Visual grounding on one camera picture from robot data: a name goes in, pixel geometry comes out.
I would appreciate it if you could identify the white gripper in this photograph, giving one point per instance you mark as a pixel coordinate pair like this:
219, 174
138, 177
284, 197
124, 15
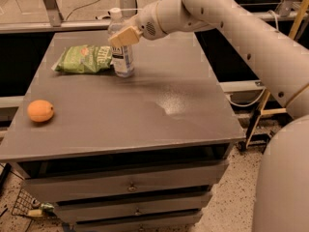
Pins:
146, 22

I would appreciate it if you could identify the clear plastic tea bottle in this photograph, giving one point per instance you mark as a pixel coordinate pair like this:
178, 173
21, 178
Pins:
122, 57

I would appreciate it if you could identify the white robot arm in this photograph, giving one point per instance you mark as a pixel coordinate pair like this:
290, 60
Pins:
282, 191

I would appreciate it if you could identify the green jalapeno chip bag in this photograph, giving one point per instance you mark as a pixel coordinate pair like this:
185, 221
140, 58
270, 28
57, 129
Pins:
84, 58

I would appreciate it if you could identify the grey metal railing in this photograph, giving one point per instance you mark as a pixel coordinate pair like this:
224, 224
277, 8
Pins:
28, 16

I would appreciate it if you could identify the orange fruit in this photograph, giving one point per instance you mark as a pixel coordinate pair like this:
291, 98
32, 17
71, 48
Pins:
40, 111

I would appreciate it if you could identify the grey drawer cabinet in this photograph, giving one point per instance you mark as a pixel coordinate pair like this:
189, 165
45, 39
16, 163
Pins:
125, 154

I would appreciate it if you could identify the yellow metal frame stand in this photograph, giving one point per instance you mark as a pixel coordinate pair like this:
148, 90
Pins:
300, 23

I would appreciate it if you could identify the wire mesh basket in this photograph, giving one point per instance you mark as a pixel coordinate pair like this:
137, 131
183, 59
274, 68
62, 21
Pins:
26, 206

